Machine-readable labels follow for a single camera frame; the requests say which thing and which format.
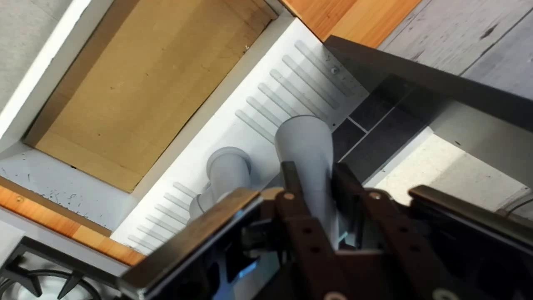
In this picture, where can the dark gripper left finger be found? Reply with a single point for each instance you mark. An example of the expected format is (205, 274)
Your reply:
(302, 239)

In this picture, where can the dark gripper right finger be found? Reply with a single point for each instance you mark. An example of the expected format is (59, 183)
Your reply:
(389, 244)

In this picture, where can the grey faucet with curved spout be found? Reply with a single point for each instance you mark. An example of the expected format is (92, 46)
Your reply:
(305, 151)

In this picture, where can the dark tiled backsplash strip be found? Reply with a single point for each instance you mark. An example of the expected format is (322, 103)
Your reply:
(377, 131)

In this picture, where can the grey wood plank panel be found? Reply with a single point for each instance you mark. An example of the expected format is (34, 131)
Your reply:
(472, 39)

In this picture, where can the white toy kitchen sink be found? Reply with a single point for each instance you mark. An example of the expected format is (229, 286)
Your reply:
(139, 84)

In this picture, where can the wooden countertop slab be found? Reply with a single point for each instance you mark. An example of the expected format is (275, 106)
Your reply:
(350, 18)

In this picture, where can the wooden counter around stove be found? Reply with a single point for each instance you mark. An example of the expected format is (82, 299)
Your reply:
(61, 226)

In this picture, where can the black stove burners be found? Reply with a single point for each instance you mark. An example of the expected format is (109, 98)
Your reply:
(51, 284)

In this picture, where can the black stove grate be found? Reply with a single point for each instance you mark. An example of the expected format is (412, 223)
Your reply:
(22, 273)

